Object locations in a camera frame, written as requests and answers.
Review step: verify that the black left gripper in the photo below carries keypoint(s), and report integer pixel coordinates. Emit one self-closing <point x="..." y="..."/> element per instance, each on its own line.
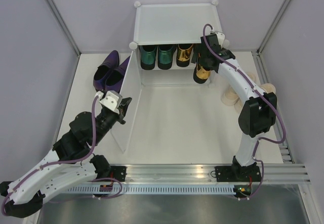
<point x="123" y="107"/>

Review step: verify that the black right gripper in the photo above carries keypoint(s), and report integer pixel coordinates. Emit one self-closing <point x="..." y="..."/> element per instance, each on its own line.
<point x="198" y="49"/>

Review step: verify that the gold pointed shoe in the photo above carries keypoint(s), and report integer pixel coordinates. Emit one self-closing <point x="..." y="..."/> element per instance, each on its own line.
<point x="183" y="54"/>
<point x="201" y="74"/>

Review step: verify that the gold pointed shoe front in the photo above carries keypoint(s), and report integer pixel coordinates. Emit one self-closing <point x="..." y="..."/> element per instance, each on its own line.
<point x="201" y="74"/>

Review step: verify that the purple loafer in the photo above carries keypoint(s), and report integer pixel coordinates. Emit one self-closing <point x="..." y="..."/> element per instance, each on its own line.
<point x="105" y="69"/>
<point x="115" y="79"/>

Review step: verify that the green loafer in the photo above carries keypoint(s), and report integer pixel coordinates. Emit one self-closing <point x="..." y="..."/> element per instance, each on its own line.
<point x="148" y="56"/>
<point x="165" y="56"/>

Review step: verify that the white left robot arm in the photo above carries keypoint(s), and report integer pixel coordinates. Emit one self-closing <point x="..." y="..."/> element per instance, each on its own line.
<point x="69" y="163"/>

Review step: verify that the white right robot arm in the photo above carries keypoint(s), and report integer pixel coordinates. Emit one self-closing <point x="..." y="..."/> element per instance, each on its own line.
<point x="258" y="113"/>

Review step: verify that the white plastic shoe cabinet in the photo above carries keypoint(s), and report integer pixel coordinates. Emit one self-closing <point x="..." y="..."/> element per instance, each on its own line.
<point x="171" y="24"/>

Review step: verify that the beige sneaker rear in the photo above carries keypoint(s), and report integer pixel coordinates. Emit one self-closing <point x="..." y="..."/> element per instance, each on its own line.
<point x="230" y="97"/>

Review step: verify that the beige sneaker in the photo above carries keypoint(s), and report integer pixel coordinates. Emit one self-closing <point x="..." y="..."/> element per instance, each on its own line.
<point x="230" y="97"/>
<point x="267" y="87"/>

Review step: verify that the beige sneaker front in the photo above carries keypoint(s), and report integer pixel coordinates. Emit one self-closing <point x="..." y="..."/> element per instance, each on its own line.
<point x="267" y="87"/>

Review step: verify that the white slotted cable duct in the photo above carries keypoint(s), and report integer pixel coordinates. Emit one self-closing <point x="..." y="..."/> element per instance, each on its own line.
<point x="153" y="189"/>

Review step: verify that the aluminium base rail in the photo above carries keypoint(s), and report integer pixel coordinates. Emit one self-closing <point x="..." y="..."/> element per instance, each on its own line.
<point x="179" y="173"/>

